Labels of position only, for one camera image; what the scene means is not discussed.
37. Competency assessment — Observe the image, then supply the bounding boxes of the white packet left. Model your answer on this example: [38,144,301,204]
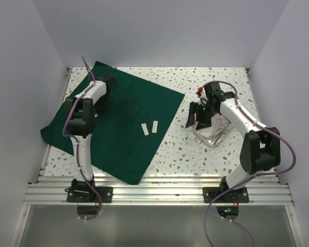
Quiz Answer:
[141,123,149,136]

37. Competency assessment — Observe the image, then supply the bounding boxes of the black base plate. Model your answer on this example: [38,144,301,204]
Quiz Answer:
[64,179,113,203]
[202,187,250,203]

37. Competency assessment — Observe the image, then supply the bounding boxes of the steel surgical scissors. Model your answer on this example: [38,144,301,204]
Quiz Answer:
[210,128,229,143]

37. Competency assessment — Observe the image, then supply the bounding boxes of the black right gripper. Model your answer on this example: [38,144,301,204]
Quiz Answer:
[186,101,218,131]

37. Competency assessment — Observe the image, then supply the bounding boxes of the stainless steel tray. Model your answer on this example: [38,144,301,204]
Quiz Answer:
[192,114,234,147]

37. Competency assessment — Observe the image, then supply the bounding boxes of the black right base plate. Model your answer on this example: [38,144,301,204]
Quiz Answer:
[202,187,250,203]

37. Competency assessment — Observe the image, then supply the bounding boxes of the dark green surgical cloth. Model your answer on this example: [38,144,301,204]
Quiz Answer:
[39,60,186,185]

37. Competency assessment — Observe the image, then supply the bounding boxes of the aluminium rail frame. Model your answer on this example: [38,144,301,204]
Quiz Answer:
[11,67,305,246]

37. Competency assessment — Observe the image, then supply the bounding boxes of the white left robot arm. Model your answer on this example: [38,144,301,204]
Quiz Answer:
[62,74,117,202]

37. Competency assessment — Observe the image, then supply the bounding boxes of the white packet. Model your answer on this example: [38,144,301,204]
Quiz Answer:
[152,120,158,133]
[141,123,149,136]

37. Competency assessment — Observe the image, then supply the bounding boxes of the steel forceps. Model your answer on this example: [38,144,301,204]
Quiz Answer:
[209,118,222,139]
[211,122,229,142]

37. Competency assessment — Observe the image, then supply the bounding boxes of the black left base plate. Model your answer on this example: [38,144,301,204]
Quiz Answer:
[64,179,113,203]

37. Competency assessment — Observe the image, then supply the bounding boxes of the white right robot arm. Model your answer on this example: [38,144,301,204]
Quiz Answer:
[185,81,281,202]

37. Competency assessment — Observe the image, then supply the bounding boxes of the white packet right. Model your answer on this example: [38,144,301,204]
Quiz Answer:
[152,120,158,133]

